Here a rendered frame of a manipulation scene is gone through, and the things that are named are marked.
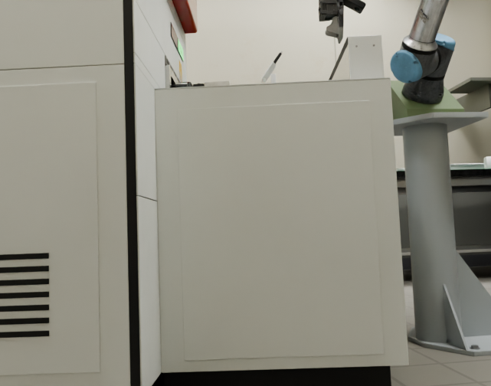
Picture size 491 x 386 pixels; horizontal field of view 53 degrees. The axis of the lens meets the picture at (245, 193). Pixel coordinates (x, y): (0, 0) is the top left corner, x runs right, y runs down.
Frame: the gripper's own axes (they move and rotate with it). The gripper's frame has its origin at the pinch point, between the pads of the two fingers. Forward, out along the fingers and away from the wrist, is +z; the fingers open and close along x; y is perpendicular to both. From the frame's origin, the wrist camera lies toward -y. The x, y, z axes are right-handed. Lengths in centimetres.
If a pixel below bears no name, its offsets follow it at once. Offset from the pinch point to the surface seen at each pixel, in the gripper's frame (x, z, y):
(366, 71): 40.1, 24.9, 0.8
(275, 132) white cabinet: 46, 42, 27
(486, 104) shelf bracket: -282, -41, -180
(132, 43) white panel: 66, 24, 59
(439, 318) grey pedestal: -6, 101, -30
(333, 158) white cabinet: 46, 50, 12
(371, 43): 40.1, 17.0, -0.9
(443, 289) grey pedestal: -5, 91, -32
